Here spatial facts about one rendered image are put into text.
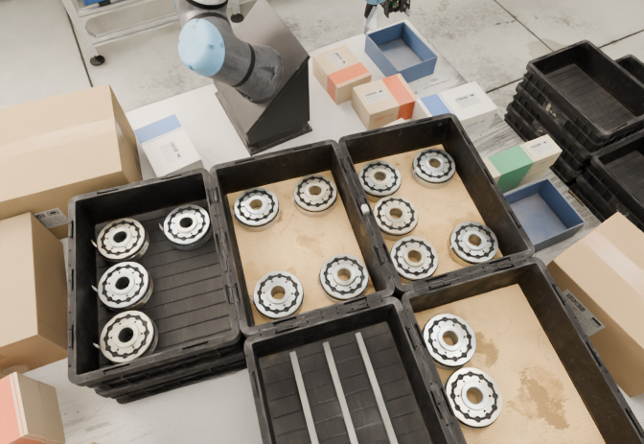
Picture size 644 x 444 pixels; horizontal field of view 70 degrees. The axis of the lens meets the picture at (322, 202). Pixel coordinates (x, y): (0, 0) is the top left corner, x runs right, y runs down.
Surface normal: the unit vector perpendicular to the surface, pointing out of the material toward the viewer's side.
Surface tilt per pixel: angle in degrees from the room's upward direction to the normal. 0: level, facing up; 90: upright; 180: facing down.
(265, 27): 44
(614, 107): 0
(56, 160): 0
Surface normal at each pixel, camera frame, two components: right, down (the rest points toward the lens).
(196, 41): -0.56, 0.00
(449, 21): 0.00, -0.54
